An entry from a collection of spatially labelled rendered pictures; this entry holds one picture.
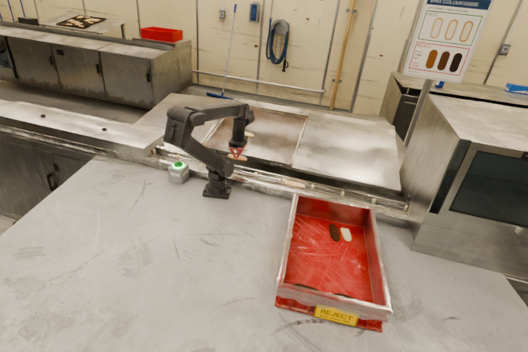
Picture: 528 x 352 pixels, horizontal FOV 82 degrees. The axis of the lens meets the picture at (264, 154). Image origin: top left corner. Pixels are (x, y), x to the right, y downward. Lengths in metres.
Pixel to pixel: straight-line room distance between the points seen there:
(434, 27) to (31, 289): 2.12
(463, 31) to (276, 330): 1.76
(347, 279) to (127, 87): 3.76
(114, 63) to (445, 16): 3.60
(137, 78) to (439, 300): 3.83
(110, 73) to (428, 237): 4.01
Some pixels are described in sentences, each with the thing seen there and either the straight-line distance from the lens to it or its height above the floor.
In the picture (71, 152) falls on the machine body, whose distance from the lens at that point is 1.93.
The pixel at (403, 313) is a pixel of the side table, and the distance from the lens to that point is 1.14.
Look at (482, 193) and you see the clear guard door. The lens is 1.24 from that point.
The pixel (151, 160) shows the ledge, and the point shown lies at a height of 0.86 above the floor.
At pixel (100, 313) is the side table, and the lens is 1.06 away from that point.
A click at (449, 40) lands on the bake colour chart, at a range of 2.08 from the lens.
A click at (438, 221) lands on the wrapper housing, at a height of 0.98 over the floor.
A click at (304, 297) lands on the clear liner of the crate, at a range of 0.95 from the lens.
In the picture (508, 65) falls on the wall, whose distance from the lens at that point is 5.39.
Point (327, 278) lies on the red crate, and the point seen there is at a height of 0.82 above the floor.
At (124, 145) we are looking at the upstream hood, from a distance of 1.66.
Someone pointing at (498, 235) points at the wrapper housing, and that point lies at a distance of 1.36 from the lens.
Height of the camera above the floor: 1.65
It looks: 28 degrees down
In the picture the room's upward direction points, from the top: 6 degrees clockwise
